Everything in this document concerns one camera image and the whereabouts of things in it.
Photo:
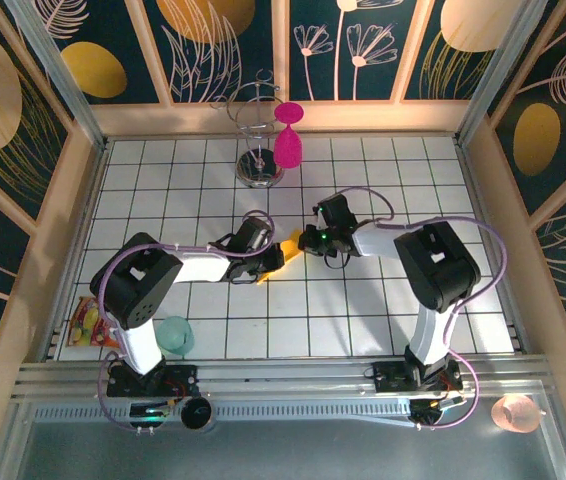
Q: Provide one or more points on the pink wine glass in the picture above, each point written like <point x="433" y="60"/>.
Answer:
<point x="287" y="150"/>

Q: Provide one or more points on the red yellow snack packet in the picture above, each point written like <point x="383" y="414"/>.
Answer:
<point x="85" y="325"/>

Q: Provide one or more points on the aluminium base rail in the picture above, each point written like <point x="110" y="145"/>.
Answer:
<point x="288" y="375"/>

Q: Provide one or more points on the black round cap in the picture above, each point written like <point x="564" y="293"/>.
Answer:
<point x="196" y="413"/>

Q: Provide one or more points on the teal plastic cup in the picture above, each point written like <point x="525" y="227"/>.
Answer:
<point x="175" y="336"/>

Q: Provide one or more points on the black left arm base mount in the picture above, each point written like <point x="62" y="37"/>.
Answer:
<point x="183" y="380"/>

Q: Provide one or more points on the yellow cloth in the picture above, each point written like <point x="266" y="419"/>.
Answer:
<point x="290" y="249"/>

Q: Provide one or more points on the aluminium corner post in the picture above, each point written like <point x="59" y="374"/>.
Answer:
<point x="58" y="70"/>
<point x="500" y="70"/>

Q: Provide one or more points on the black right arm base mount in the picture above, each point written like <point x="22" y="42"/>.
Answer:
<point x="388" y="377"/>

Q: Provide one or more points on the peach plastic cup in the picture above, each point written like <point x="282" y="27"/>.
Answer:
<point x="513" y="412"/>

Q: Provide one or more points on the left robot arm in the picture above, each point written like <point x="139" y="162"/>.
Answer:
<point x="135" y="280"/>

